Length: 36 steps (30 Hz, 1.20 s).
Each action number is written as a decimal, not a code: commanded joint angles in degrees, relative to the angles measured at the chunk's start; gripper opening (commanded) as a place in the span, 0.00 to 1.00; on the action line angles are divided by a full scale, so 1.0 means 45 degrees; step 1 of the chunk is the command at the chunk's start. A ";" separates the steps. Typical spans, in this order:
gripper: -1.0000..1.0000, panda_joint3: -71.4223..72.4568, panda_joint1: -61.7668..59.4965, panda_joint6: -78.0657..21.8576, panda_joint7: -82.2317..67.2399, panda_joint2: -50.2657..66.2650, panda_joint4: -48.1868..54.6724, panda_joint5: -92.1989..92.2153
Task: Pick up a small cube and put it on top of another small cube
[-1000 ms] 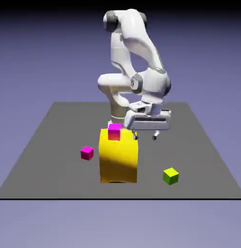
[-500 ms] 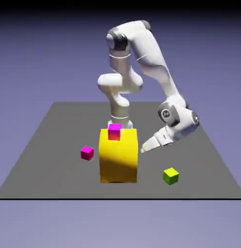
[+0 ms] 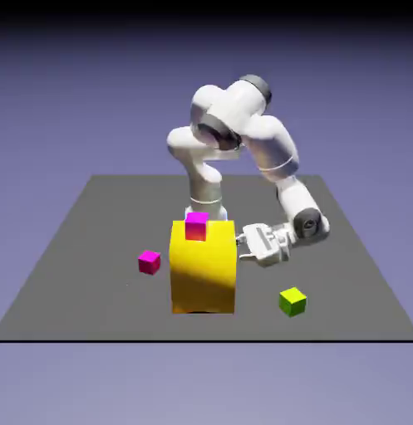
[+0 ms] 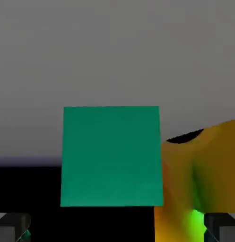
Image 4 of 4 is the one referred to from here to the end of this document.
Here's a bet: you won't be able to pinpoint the small green cube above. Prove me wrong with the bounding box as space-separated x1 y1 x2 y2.
60 105 164 207

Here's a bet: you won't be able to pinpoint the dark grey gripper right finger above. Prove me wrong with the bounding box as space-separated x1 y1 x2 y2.
203 212 235 242

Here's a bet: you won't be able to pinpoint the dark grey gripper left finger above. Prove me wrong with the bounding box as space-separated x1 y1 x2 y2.
0 212 32 242

